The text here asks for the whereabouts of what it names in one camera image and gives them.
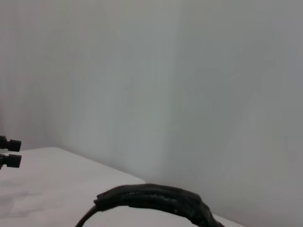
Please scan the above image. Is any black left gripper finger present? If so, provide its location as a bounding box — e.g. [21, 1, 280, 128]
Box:
[0, 135, 22, 152]
[0, 153, 22, 170]

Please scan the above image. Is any black round teapot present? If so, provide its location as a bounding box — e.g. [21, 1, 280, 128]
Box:
[75, 183, 227, 227]

